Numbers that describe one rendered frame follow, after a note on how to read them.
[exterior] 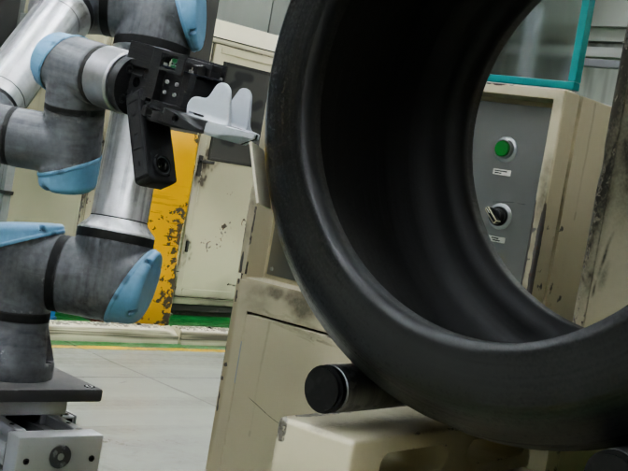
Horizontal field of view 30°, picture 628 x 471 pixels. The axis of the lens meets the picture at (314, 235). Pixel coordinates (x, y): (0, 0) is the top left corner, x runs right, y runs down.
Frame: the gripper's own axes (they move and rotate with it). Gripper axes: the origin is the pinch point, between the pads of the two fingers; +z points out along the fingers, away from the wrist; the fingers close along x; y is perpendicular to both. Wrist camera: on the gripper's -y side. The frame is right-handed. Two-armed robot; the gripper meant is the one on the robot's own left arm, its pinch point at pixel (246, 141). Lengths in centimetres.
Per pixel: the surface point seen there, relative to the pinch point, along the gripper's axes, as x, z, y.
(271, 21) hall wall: 744, -667, 51
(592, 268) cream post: 26.8, 30.7, -3.7
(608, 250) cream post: 26.9, 31.9, -1.2
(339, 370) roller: -9.2, 26.1, -16.4
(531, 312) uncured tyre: 15.7, 30.6, -9.0
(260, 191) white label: -11.1, 13.2, -3.1
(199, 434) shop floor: 248, -205, -138
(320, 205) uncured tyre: -11.9, 21.1, -2.4
